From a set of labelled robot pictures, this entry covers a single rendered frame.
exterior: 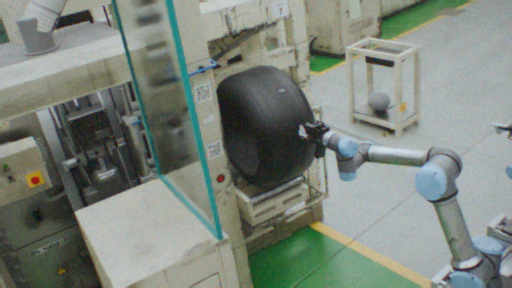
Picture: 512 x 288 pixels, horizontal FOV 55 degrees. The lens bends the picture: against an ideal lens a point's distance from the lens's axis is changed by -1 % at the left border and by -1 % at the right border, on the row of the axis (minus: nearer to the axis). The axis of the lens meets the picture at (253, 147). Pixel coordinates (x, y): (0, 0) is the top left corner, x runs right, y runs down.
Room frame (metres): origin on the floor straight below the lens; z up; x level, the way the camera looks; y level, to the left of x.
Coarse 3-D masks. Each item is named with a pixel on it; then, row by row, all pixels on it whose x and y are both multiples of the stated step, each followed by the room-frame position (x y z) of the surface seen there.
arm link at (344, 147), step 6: (330, 138) 1.80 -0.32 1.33; (336, 138) 1.78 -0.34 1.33; (342, 138) 1.76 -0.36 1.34; (348, 138) 1.75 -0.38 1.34; (330, 144) 1.78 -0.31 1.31; (336, 144) 1.75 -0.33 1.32; (342, 144) 1.73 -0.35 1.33; (348, 144) 1.71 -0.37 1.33; (354, 144) 1.73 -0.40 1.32; (336, 150) 1.75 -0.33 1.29; (342, 150) 1.72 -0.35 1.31; (348, 150) 1.71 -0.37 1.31; (354, 150) 1.72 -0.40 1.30; (336, 156) 1.75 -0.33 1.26; (342, 156) 1.73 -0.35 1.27; (348, 156) 1.71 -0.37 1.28
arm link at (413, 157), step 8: (360, 144) 1.87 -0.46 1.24; (368, 144) 1.85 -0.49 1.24; (360, 152) 1.80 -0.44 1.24; (368, 152) 1.79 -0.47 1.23; (376, 152) 1.77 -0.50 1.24; (384, 152) 1.74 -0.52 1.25; (392, 152) 1.72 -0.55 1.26; (400, 152) 1.69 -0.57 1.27; (408, 152) 1.67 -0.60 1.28; (416, 152) 1.65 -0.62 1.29; (424, 152) 1.63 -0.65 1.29; (432, 152) 1.60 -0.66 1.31; (440, 152) 1.55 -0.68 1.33; (448, 152) 1.54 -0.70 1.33; (368, 160) 1.79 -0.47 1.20; (376, 160) 1.76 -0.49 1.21; (384, 160) 1.73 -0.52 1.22; (392, 160) 1.70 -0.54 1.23; (400, 160) 1.68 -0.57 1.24; (408, 160) 1.65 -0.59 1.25; (416, 160) 1.63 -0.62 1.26; (424, 160) 1.60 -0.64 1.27
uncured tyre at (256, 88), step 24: (264, 72) 2.26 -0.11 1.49; (240, 96) 2.14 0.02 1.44; (264, 96) 2.10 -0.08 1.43; (288, 96) 2.12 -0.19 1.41; (240, 120) 2.54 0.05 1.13; (264, 120) 2.02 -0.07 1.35; (288, 120) 2.04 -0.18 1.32; (312, 120) 2.09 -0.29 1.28; (240, 144) 2.47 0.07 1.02; (264, 144) 1.99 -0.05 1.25; (288, 144) 2.00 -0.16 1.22; (312, 144) 2.06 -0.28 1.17; (240, 168) 2.26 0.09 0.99; (264, 168) 2.01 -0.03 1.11; (288, 168) 2.01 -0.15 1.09
